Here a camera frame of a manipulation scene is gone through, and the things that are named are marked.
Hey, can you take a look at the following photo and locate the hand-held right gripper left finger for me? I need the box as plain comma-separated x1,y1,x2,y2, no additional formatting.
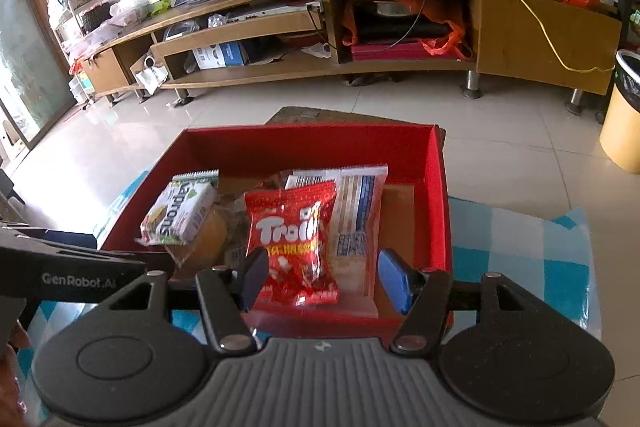
106,247,271,354

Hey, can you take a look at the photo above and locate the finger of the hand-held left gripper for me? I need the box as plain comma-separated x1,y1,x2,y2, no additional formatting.
144,251,177,281

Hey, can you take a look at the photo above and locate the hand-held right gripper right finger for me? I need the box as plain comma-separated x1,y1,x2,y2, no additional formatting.
377,248,539,356

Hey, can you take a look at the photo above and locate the green white snack packet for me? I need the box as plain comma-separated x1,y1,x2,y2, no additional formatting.
139,169,221,247

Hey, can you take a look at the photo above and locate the red gummy packet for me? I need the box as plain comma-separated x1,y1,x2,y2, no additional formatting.
244,179,341,308

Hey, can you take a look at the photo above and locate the round bun packet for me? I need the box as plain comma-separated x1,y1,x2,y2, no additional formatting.
165,202,231,280

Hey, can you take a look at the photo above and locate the clear printed snack packet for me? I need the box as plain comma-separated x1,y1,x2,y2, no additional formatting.
279,163,390,319

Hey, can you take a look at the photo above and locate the red cardboard box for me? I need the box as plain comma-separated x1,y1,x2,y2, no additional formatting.
97,123,455,338

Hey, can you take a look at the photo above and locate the person's left hand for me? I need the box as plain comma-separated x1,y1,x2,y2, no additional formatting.
9,323,32,352

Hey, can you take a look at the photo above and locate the blue checked cloth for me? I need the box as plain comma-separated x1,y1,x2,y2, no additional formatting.
20,171,603,408

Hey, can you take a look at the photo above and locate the brown floor mat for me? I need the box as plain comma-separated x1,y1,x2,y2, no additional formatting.
264,106,438,128

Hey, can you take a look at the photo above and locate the white paper bag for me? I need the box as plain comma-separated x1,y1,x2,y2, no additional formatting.
129,54,168,96

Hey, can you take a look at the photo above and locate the plastic drawer trolley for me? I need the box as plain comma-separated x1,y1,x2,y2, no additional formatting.
70,57,98,108

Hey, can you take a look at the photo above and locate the glass sliding door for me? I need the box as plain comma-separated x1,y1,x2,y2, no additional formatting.
0,0,76,152

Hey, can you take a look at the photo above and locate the blue white carton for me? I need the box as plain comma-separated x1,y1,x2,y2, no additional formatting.
192,41,248,70

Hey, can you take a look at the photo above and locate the red flat box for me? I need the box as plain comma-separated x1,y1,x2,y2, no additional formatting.
350,39,466,62

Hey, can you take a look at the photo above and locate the orange plastic bag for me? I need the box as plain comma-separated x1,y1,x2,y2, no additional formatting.
341,0,473,60

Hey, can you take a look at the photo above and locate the white set-top box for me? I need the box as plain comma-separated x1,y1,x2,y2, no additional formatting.
224,2,323,26

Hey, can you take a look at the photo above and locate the yellow trash bin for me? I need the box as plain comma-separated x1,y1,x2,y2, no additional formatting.
599,49,640,175

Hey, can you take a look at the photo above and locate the wooden television cabinet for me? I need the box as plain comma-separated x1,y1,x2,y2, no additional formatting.
75,0,623,102

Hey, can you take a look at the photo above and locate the yellow cable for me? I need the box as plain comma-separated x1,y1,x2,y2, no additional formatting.
450,0,616,72

